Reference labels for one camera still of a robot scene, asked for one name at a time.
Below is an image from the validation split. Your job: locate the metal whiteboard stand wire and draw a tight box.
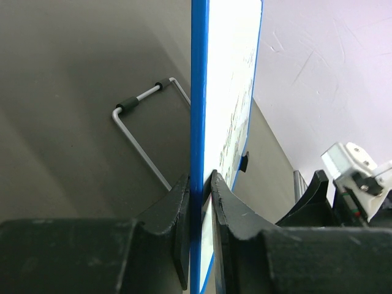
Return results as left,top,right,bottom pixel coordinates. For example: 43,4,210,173
111,77,191,192

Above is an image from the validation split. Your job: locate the blue framed whiteboard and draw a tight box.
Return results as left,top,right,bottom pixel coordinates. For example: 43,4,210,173
190,1,263,293

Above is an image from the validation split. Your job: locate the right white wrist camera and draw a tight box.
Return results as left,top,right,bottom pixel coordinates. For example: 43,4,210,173
321,142,391,221

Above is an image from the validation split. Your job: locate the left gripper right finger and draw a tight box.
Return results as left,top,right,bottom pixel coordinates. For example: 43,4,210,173
211,171,391,293

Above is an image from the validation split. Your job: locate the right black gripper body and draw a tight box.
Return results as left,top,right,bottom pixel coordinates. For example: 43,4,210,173
276,170,391,228

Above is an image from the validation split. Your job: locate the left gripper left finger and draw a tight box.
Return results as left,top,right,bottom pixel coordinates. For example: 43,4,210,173
1,175,190,293

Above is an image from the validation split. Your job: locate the black whiteboard foot clip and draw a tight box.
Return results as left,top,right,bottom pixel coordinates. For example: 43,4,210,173
239,151,250,173

